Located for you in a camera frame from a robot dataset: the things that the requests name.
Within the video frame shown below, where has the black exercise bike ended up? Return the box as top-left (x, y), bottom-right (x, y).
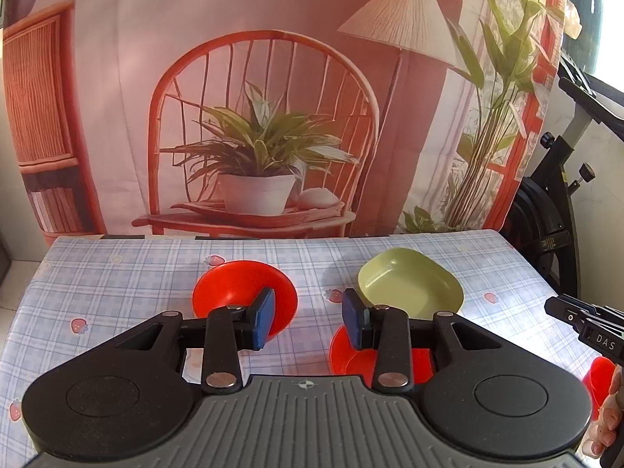
top-left (504, 51), bottom-right (624, 303)

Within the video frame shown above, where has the wide red bowl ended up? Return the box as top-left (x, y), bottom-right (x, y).
top-left (192, 261), bottom-right (298, 339)

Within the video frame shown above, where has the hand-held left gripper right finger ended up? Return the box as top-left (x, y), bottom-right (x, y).
top-left (341, 289), bottom-right (495, 394)

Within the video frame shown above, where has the red cup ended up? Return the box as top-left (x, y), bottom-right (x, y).
top-left (582, 357), bottom-right (618, 408)

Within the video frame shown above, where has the blue checked tablecloth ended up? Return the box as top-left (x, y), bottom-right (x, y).
top-left (0, 231), bottom-right (616, 449)

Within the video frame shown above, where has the printed wall cloth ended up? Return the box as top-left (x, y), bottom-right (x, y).
top-left (0, 0), bottom-right (569, 247)

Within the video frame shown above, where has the person's right hand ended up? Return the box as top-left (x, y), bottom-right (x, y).
top-left (582, 365), bottom-right (624, 460)

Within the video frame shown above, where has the green plate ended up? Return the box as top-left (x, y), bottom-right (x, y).
top-left (357, 248), bottom-right (465, 321)

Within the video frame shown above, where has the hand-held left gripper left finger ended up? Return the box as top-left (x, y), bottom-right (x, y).
top-left (114, 287), bottom-right (277, 395)

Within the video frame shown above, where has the pale plastic bag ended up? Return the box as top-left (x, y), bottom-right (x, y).
top-left (564, 1), bottom-right (584, 39)

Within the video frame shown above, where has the dark tinted window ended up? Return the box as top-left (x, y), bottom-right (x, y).
top-left (560, 0), bottom-right (624, 81)

